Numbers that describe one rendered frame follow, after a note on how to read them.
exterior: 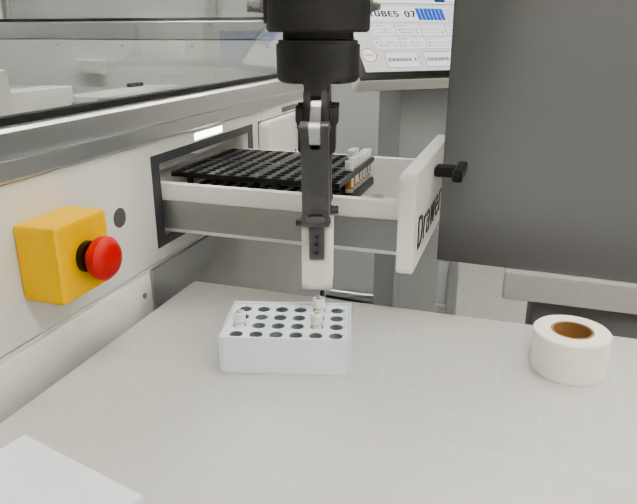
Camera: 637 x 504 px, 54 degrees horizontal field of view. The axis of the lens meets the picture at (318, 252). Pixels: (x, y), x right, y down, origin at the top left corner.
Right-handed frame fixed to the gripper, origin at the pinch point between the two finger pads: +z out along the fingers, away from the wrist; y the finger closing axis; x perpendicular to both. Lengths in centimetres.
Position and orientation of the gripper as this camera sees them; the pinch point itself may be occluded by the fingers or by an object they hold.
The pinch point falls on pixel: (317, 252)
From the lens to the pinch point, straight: 62.1
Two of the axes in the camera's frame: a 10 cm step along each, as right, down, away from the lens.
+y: -0.5, 3.3, -9.4
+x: 10.0, 0.2, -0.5
